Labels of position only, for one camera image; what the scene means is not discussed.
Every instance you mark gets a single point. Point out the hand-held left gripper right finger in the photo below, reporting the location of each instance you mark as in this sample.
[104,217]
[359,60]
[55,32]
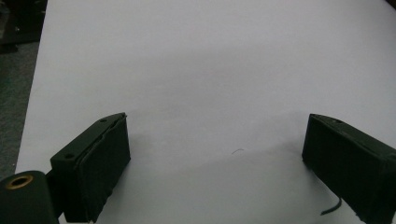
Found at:
[351,161]

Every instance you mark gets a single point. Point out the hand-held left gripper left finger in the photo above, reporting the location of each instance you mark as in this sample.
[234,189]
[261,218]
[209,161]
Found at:
[93,168]

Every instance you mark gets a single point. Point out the dark stand base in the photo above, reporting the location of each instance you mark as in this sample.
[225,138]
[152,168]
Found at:
[18,25]

